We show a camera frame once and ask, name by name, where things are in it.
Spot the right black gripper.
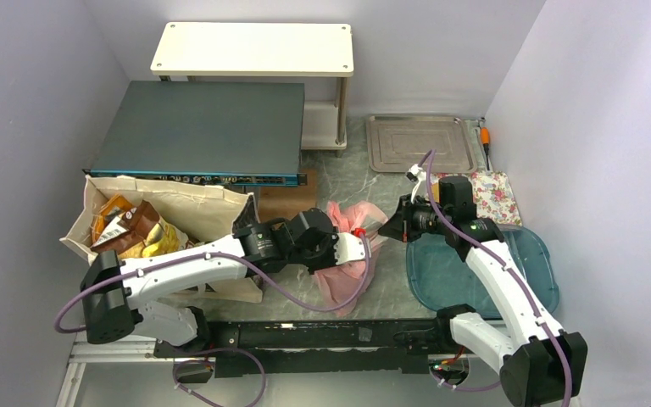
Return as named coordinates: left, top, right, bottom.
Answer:
left=379, top=192, right=452, bottom=243

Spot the pink plastic grocery bag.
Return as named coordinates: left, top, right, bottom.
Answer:
left=313, top=201, right=387, bottom=317

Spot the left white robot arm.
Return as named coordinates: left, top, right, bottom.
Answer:
left=81, top=209, right=341, bottom=356

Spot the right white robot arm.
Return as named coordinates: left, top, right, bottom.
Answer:
left=378, top=176, right=587, bottom=406

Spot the teal plastic tray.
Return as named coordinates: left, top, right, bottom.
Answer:
left=406, top=224, right=560, bottom=321

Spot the silver metal tray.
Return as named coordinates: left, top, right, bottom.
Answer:
left=366, top=114, right=478, bottom=173

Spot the floral cloth mat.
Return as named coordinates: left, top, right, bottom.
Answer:
left=462, top=170, right=522, bottom=226

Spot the beige canvas tote bag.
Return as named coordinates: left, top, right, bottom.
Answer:
left=59, top=174, right=264, bottom=304

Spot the yellow snack packet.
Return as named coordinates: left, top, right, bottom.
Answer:
left=120, top=220, right=193, bottom=259

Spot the brown snack packet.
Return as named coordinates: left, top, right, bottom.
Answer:
left=91, top=201, right=161, bottom=254

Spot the orange snack packet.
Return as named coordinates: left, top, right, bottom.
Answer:
left=91, top=194, right=134, bottom=243

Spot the white two-tier shelf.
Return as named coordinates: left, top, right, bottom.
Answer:
left=150, top=21, right=354, bottom=154

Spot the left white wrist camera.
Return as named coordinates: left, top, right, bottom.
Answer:
left=333, top=228, right=370, bottom=265

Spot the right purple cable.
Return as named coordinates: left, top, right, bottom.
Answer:
left=415, top=148, right=574, bottom=407

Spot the purple cable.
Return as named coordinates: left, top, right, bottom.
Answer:
left=53, top=232, right=373, bottom=407
left=415, top=148, right=574, bottom=407

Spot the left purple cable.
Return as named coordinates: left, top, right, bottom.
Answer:
left=53, top=232, right=373, bottom=407

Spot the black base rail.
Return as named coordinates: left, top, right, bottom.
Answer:
left=153, top=319, right=473, bottom=378

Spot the dark blue network switch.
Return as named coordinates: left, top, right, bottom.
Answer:
left=86, top=81, right=308, bottom=187

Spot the orange handled screwdriver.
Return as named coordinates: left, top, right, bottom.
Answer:
left=479, top=127, right=490, bottom=170

